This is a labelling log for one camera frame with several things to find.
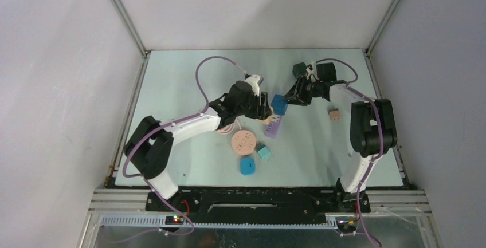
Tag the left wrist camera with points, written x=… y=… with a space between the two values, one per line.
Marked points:
x=255 y=81

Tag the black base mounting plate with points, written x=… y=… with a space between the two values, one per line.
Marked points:
x=260 y=204

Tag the dark green cube socket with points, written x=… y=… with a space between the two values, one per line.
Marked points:
x=299 y=69

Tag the beige cube socket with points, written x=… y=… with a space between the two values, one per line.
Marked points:
x=272 y=118

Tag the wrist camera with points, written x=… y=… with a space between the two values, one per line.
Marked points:
x=255 y=81
x=310 y=72

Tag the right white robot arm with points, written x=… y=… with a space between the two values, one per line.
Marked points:
x=372 y=125

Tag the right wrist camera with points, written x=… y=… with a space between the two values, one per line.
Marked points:
x=310 y=72

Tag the dark blue cube socket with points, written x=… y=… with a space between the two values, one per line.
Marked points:
x=279 y=104

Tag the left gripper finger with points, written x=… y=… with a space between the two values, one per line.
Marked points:
x=264 y=109
x=250 y=112

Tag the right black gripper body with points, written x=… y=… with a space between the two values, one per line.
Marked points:
x=306 y=90

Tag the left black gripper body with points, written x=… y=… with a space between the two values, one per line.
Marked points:
x=253 y=102

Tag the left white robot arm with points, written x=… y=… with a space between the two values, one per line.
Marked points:
x=149 y=148

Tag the round pink power strip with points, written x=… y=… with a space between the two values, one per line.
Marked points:
x=243 y=142

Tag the teal small cube adapter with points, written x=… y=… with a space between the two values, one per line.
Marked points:
x=263 y=152

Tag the grey cable duct rail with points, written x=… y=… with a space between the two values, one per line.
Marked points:
x=166 y=221

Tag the light blue flat adapter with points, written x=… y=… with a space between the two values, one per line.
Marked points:
x=247 y=165

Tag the purple power strip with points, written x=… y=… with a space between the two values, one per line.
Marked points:
x=272 y=128

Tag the small pink plug adapter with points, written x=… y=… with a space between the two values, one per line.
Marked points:
x=334 y=114

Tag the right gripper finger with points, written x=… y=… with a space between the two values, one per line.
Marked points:
x=301 y=101
x=293 y=93

